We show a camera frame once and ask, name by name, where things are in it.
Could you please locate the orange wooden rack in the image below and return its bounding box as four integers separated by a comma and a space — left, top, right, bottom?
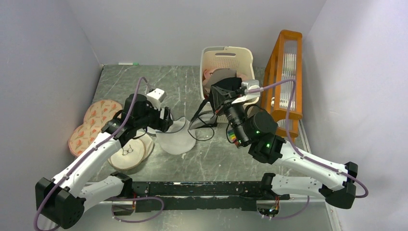
261, 30, 303, 139

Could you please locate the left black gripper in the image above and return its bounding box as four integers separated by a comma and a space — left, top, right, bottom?
135, 99, 173, 132

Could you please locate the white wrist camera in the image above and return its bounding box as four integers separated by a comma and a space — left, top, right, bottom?
232, 79, 261, 104
146, 88, 166, 109

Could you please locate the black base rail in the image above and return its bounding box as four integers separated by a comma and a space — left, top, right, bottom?
123, 181, 275, 213

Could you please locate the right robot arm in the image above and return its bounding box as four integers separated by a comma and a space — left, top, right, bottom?
209, 87, 358, 209

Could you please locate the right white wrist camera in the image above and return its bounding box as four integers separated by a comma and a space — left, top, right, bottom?
232, 79, 261, 104

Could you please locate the pack of coloured markers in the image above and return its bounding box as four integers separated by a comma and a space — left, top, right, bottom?
226, 130, 239, 147

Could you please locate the floral pink oven mitt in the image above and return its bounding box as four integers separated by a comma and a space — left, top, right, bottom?
68, 100, 123, 157

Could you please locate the pink cloth in basket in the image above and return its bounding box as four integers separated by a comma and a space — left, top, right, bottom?
203, 69, 250, 87

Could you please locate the black bra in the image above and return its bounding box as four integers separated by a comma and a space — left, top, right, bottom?
209, 77, 242, 95

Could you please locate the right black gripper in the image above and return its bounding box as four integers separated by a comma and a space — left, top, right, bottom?
211, 85, 249, 145

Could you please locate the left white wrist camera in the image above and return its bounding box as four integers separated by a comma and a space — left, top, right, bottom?
146, 88, 166, 109

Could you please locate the grey brown cloth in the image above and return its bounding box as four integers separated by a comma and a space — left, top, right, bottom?
205, 68, 238, 87

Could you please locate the cream plastic laundry basket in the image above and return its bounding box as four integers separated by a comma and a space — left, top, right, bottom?
199, 46, 259, 124

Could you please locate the beige round fabric pad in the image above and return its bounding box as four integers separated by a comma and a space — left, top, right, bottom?
108, 134, 154, 170

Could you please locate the white mesh laundry bag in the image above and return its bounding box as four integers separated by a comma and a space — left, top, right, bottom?
147, 116, 196, 155

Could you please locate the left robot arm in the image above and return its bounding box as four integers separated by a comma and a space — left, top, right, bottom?
34, 90, 173, 231

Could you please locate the black wire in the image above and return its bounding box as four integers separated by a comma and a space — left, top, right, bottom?
187, 99, 219, 142

